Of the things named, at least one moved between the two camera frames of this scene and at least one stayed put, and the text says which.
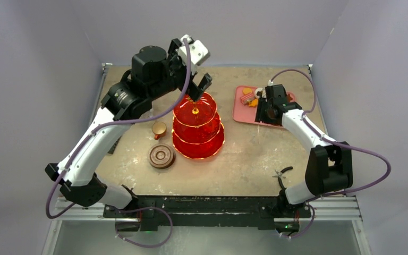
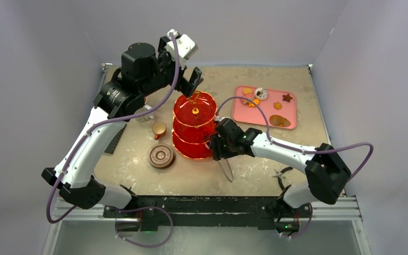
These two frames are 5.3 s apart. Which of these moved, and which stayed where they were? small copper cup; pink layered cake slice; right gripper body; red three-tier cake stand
Moved: right gripper body
Stayed: small copper cup; red three-tier cake stand; pink layered cake slice
